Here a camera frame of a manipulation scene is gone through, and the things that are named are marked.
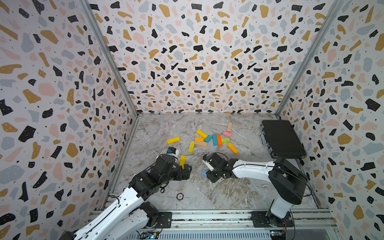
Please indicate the circuit board with leds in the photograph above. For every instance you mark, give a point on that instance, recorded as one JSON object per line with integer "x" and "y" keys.
{"x": 149, "y": 236}

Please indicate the teal block upright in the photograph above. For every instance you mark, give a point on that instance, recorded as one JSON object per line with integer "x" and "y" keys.
{"x": 215, "y": 141}

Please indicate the teal block tilted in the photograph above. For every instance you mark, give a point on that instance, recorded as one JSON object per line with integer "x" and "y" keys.
{"x": 208, "y": 138}

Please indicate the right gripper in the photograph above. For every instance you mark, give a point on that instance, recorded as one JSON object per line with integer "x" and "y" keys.
{"x": 209, "y": 177}

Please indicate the aluminium front rail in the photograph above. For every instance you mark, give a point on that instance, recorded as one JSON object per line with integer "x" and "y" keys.
{"x": 241, "y": 220}

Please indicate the orange block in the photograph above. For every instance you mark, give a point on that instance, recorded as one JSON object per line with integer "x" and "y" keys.
{"x": 219, "y": 140}

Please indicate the pink block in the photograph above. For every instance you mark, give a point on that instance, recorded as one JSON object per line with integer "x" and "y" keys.
{"x": 227, "y": 134}

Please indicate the orange-yellow block right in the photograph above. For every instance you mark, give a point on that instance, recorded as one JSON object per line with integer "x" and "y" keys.
{"x": 233, "y": 148}

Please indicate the lime yellow block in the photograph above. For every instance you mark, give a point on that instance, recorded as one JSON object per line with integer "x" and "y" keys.
{"x": 191, "y": 147}

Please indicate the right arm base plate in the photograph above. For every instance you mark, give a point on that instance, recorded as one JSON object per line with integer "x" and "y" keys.
{"x": 265, "y": 219}

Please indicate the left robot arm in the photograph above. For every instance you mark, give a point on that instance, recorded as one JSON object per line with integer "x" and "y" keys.
{"x": 131, "y": 213}

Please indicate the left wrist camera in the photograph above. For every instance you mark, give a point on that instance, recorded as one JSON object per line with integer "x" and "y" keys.
{"x": 173, "y": 151}

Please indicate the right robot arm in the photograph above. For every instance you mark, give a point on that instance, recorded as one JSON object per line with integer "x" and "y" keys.
{"x": 289, "y": 182}

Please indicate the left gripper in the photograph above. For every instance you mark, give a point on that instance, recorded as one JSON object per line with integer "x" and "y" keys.
{"x": 187, "y": 173}

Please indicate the tan block upper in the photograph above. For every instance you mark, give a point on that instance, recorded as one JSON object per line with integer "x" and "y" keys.
{"x": 229, "y": 127}

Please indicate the black briefcase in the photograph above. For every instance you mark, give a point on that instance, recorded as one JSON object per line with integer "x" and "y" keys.
{"x": 281, "y": 140}

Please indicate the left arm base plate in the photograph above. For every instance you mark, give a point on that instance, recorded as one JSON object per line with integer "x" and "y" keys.
{"x": 161, "y": 220}

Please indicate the tan wooden block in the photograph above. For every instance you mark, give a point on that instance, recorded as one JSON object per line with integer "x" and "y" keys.
{"x": 202, "y": 144}

